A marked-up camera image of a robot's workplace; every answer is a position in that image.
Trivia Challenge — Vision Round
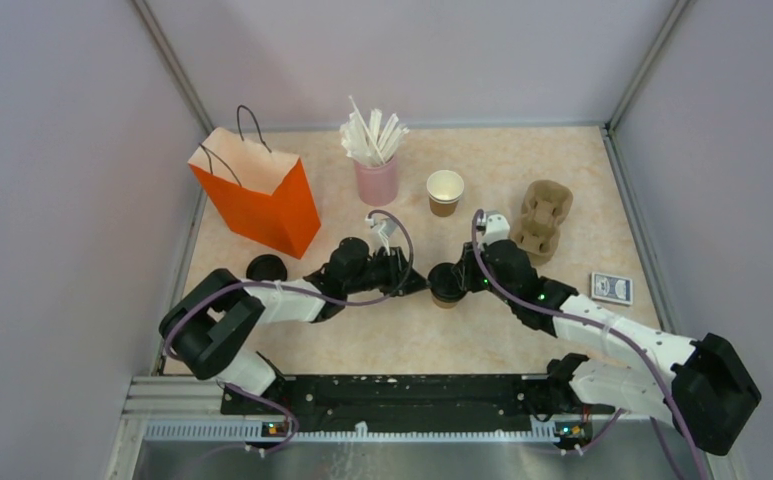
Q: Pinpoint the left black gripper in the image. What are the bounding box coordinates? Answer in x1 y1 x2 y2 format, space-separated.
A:
344 247 430 298

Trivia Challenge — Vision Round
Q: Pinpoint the black plastic cup lid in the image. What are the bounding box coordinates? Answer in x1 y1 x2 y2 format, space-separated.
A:
428 262 467 301

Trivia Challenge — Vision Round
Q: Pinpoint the brown paper coffee cup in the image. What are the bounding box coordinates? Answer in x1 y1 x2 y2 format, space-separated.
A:
432 296 460 309

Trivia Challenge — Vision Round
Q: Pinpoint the orange paper bag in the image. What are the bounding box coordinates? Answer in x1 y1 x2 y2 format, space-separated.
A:
187 104 321 259

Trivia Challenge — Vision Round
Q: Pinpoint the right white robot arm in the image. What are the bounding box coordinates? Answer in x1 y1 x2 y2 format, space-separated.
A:
454 240 762 456

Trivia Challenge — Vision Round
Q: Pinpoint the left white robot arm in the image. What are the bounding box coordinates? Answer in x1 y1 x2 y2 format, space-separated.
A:
159 237 428 414

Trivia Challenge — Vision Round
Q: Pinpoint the stack of brown paper cups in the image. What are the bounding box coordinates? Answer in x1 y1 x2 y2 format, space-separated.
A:
426 170 465 217

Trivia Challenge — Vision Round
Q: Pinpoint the pink cylindrical straw holder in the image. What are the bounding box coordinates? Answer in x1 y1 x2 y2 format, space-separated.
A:
353 156 399 207

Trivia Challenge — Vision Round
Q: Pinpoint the blue playing card deck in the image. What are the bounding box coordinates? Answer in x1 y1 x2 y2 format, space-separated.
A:
589 272 634 306

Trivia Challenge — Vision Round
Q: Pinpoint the bundle of white wrapped straws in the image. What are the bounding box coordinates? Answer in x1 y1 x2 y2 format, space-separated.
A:
339 96 410 168

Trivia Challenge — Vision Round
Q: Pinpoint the black plastic lid stack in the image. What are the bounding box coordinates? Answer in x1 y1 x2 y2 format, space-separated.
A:
245 254 288 281

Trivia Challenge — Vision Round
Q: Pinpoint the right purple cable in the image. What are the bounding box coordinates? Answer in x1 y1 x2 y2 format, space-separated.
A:
470 209 712 480

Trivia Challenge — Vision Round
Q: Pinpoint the purple cable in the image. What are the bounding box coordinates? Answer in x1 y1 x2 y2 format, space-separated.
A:
160 209 416 458
470 209 712 480

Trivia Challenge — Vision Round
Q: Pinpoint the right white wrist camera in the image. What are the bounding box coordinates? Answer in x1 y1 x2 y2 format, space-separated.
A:
475 210 510 245

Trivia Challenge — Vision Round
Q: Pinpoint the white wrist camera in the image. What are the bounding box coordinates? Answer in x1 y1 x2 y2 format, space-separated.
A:
475 210 510 245
364 213 398 255

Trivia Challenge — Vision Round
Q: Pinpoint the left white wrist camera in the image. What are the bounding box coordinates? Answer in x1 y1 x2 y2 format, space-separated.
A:
364 213 398 255

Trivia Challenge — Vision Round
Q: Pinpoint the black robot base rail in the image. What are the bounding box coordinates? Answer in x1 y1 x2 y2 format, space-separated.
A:
220 370 616 439

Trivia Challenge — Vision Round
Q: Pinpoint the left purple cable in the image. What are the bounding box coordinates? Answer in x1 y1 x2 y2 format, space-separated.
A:
160 209 416 458

